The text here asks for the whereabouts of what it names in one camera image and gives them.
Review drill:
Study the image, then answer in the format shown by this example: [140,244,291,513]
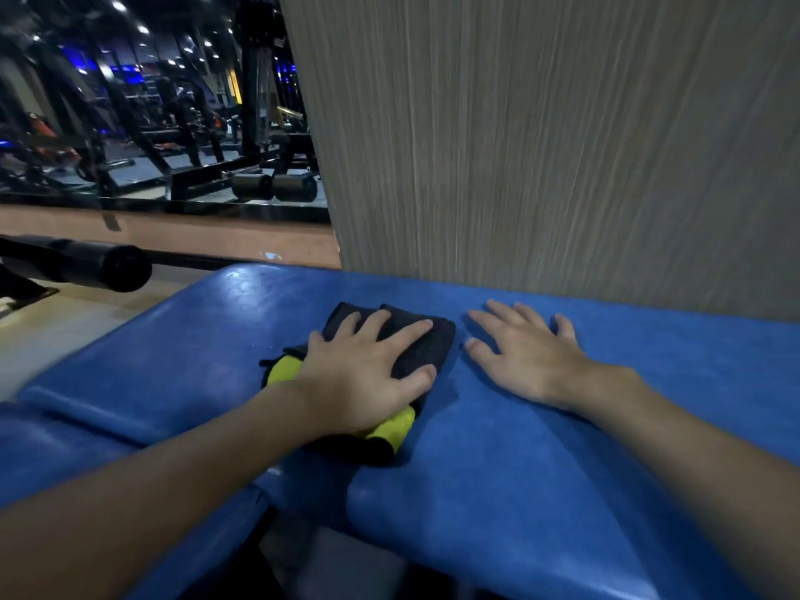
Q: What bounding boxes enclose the grey and yellow cleaning cloth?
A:
[259,301,458,463]

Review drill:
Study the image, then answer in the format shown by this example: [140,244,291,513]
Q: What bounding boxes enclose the black gym equipment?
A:
[0,0,331,224]

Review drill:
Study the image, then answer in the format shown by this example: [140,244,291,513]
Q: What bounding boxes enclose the blue padded bench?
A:
[0,262,800,600]

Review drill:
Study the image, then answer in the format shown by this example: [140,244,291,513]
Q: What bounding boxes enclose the person's left forearm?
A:
[0,380,326,600]

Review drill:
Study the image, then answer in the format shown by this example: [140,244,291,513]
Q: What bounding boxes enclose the person's left hand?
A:
[274,308,438,438]

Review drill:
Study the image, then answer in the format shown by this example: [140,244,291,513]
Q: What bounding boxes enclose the person's right forearm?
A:
[556,362,800,600]

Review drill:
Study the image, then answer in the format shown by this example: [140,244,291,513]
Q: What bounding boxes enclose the black foam roller pad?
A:
[0,235,153,293]

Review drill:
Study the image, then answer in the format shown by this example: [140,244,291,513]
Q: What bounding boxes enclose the person's right hand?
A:
[463,299,592,410]

